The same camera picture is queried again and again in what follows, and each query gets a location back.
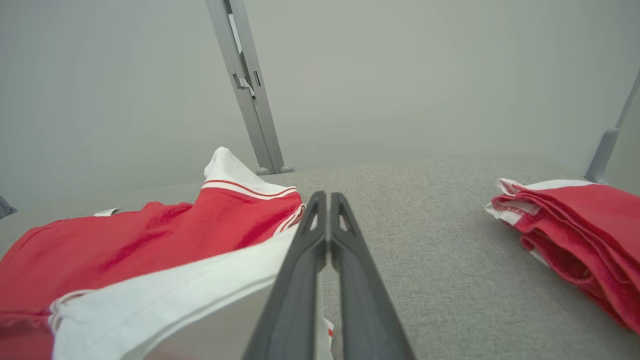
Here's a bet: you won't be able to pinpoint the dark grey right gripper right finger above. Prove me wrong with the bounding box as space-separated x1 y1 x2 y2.
327 192 416 360

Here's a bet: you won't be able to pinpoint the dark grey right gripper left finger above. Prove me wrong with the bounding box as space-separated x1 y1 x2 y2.
243 191 330 360

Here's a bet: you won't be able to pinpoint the red and white garment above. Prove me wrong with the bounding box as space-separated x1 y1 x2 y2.
0 146 335 360

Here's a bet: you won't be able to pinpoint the red shorts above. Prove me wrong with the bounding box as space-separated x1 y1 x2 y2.
484 177 640 335

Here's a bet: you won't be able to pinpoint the grey fabric sofa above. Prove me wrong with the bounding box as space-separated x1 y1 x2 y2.
0 159 640 360

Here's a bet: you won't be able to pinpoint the aluminium post with slot bracket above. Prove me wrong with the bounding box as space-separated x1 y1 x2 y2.
206 0 295 176

